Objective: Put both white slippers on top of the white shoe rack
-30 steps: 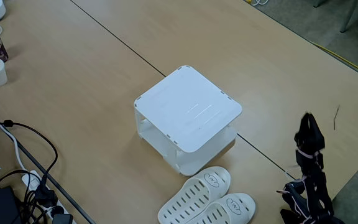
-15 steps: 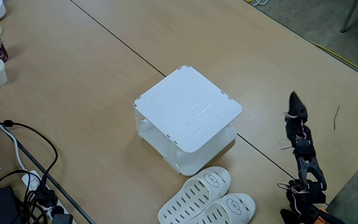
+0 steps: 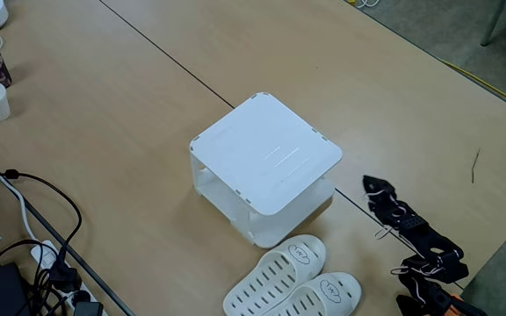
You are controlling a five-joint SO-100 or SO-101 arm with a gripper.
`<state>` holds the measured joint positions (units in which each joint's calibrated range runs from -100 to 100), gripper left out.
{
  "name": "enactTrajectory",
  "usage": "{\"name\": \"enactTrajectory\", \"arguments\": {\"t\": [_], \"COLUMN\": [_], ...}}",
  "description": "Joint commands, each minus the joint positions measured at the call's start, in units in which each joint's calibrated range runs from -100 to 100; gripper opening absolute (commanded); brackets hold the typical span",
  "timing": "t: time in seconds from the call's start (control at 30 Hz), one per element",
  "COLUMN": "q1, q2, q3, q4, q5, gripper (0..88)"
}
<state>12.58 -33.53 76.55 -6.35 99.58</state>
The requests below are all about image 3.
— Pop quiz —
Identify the white floor cable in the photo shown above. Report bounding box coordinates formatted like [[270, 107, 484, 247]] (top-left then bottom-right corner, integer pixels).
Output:
[[348, 0, 381, 10]]

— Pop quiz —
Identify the white shoe rack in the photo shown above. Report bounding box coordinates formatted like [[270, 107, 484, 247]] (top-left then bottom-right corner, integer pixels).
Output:
[[189, 91, 344, 250]]

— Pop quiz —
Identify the black power brick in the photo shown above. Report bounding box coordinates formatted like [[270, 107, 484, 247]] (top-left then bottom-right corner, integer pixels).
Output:
[[0, 262, 31, 316]]

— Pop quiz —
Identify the thin dark twig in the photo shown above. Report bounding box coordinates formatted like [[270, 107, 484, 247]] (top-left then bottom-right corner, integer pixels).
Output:
[[471, 147, 481, 184]]

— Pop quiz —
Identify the black wall adapter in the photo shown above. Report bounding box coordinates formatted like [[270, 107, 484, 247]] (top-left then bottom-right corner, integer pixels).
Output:
[[73, 300, 105, 316]]

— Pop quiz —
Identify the white slipper with dog print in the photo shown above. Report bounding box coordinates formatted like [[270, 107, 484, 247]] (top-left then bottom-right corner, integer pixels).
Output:
[[222, 233, 327, 316], [264, 271, 363, 316]]

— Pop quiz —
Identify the black power plug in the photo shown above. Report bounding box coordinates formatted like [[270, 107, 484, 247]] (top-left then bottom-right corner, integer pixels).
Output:
[[48, 258, 83, 294]]

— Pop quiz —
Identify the white power strip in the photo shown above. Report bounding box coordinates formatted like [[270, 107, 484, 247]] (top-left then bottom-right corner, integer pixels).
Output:
[[29, 240, 110, 316]]

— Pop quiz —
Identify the grey chair leg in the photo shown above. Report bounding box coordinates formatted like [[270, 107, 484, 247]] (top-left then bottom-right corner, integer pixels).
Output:
[[480, 0, 506, 47]]

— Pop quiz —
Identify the yellow floor cable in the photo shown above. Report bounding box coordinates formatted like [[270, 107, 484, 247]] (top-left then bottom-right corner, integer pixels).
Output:
[[437, 56, 506, 119]]

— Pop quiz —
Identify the black cable with barrel connector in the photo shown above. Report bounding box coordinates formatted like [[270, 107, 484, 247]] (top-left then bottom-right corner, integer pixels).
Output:
[[0, 162, 83, 264]]

